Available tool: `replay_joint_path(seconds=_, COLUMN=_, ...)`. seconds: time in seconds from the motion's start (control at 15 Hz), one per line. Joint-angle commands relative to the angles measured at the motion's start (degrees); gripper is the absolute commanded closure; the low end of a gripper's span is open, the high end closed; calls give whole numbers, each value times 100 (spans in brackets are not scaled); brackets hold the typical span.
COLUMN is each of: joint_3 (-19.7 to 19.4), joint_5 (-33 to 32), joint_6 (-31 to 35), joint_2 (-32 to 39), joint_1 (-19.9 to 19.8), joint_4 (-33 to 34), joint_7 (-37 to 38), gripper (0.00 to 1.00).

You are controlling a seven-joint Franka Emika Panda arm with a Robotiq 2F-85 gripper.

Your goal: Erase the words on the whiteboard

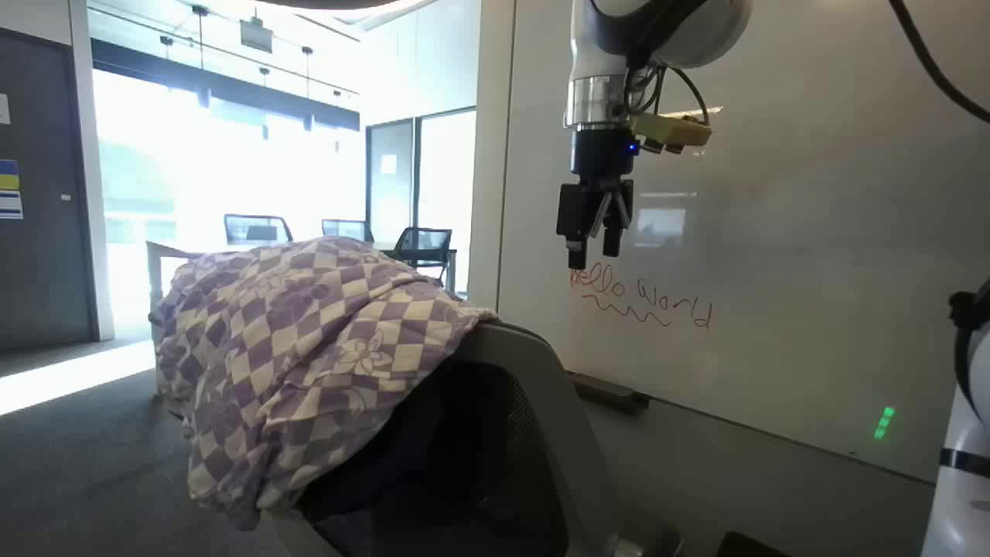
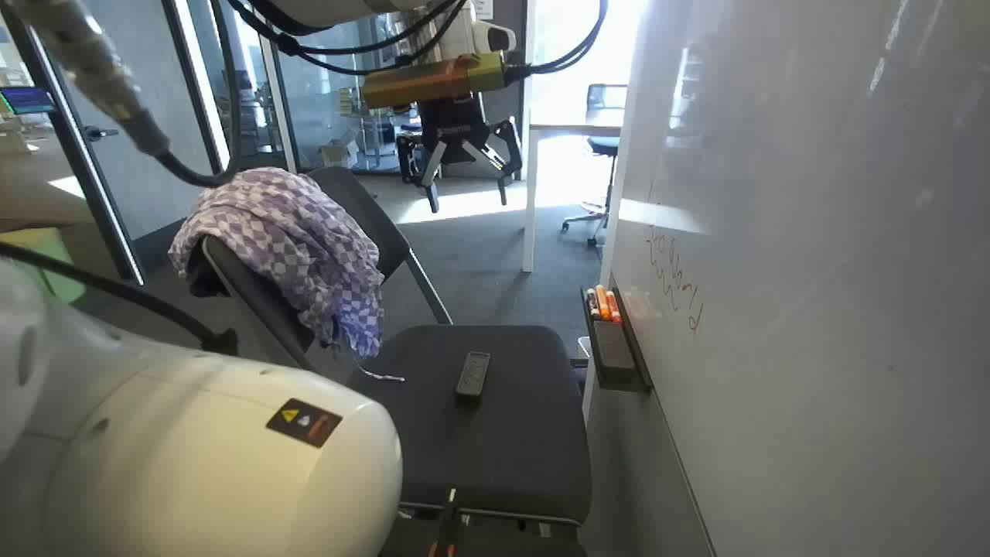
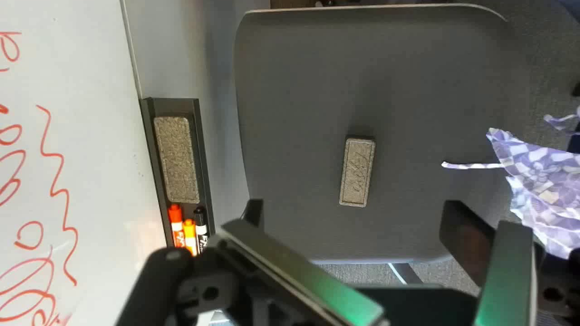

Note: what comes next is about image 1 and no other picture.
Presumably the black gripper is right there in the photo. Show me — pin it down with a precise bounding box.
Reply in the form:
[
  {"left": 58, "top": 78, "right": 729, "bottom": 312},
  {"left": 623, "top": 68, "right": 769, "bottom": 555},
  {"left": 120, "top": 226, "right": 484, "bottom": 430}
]
[{"left": 555, "top": 119, "right": 644, "bottom": 271}]

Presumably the dark whiteboard marker tray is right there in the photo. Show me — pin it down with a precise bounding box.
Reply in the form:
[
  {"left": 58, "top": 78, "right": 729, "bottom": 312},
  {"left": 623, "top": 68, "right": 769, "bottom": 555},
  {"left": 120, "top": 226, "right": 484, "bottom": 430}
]
[{"left": 567, "top": 369, "right": 655, "bottom": 417}]

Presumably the large whiteboard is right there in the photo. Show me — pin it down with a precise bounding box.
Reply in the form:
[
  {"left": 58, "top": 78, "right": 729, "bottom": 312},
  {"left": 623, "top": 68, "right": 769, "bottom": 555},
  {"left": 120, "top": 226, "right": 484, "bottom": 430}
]
[{"left": 491, "top": 0, "right": 990, "bottom": 490}]

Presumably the black background office chair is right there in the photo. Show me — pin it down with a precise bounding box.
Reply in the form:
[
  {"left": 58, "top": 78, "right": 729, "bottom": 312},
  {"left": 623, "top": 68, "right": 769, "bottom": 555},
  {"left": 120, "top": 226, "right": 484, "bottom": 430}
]
[
  {"left": 219, "top": 209, "right": 297, "bottom": 250},
  {"left": 320, "top": 217, "right": 370, "bottom": 247},
  {"left": 387, "top": 221, "right": 457, "bottom": 292}
]

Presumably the grey mesh office chair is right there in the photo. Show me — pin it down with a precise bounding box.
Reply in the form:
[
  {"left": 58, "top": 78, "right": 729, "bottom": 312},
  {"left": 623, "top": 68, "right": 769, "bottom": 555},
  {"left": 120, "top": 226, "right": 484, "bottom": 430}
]
[{"left": 291, "top": 318, "right": 688, "bottom": 557}]

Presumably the purple checkered cloth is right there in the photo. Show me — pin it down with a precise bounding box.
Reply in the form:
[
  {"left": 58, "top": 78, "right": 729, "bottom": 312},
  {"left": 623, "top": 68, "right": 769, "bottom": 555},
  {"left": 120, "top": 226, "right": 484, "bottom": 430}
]
[{"left": 153, "top": 234, "right": 496, "bottom": 531}]

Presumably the hanging ceiling sign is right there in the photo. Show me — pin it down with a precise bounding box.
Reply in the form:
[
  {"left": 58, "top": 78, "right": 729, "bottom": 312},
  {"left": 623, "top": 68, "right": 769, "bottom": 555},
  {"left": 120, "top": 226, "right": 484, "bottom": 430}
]
[{"left": 237, "top": 13, "right": 277, "bottom": 54}]

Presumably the white background table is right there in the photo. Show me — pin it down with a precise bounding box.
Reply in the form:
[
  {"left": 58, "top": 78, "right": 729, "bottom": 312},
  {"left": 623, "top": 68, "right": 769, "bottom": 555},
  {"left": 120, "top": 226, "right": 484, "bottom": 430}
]
[{"left": 141, "top": 237, "right": 225, "bottom": 318}]

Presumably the dark door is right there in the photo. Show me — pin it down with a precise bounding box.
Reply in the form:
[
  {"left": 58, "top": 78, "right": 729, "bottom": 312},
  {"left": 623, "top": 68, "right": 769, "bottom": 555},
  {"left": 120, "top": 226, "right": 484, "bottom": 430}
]
[{"left": 0, "top": 27, "right": 101, "bottom": 354}]

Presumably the blue yellow poster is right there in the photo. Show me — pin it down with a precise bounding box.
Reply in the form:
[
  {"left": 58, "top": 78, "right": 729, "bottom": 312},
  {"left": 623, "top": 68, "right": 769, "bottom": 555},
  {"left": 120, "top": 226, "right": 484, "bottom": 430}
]
[{"left": 0, "top": 155, "right": 26, "bottom": 221}]

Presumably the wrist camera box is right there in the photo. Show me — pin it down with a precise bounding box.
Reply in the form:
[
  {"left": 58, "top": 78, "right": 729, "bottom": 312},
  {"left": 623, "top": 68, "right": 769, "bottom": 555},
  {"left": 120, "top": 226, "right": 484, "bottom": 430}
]
[{"left": 623, "top": 109, "right": 715, "bottom": 158}]

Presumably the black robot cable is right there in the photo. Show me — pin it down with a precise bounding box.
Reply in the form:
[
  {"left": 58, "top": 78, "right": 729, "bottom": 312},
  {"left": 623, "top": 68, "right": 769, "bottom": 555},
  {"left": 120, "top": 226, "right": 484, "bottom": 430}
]
[{"left": 884, "top": 0, "right": 990, "bottom": 128}]

